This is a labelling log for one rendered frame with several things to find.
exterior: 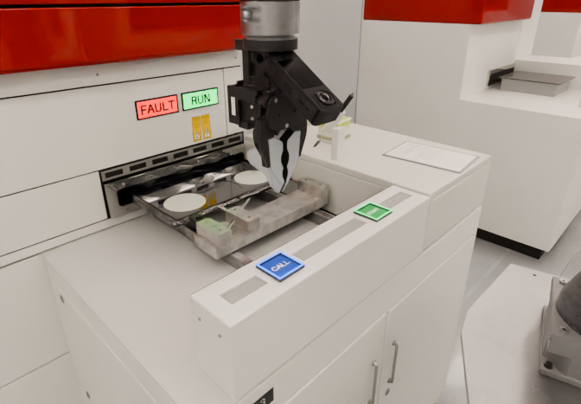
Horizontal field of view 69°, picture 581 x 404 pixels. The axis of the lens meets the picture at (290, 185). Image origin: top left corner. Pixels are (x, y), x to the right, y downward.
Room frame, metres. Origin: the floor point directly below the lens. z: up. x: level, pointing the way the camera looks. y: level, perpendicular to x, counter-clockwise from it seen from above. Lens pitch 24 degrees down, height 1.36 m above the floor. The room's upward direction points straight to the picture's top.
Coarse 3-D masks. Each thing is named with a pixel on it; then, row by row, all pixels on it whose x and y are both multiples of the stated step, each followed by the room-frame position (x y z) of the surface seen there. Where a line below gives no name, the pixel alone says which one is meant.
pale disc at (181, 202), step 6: (174, 198) 0.95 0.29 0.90; (180, 198) 0.95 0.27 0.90; (186, 198) 0.95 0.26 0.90; (192, 198) 0.95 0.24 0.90; (198, 198) 0.95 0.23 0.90; (204, 198) 0.95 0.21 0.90; (168, 204) 0.91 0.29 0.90; (174, 204) 0.91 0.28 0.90; (180, 204) 0.91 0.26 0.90; (186, 204) 0.91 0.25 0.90; (192, 204) 0.91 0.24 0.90; (198, 204) 0.91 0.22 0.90; (174, 210) 0.88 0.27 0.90; (180, 210) 0.88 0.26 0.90; (186, 210) 0.88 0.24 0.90
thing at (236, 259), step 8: (168, 224) 0.95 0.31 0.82; (184, 224) 0.90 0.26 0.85; (184, 232) 0.90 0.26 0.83; (192, 232) 0.87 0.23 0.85; (192, 240) 0.88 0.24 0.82; (224, 256) 0.79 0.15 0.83; (232, 256) 0.77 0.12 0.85; (240, 256) 0.76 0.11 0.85; (232, 264) 0.77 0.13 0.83; (240, 264) 0.75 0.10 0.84
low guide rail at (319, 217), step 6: (264, 192) 1.10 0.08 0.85; (270, 192) 1.09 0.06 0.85; (276, 192) 1.09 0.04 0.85; (264, 198) 1.10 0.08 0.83; (270, 198) 1.08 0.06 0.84; (276, 198) 1.06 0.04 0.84; (318, 210) 0.98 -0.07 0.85; (306, 216) 0.98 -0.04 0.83; (312, 216) 0.97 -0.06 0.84; (318, 216) 0.95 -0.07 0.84; (324, 216) 0.94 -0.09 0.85; (330, 216) 0.94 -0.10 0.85; (318, 222) 0.95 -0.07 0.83
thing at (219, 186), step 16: (224, 160) 1.21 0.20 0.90; (240, 160) 1.21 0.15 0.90; (176, 176) 1.08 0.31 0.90; (192, 176) 1.08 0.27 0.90; (208, 176) 1.08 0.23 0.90; (224, 176) 1.08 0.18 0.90; (144, 192) 0.98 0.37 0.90; (160, 192) 0.98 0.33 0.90; (176, 192) 0.98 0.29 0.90; (192, 192) 0.98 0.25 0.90; (208, 192) 0.98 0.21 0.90; (224, 192) 0.98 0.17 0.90; (240, 192) 0.98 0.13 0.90; (160, 208) 0.89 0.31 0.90
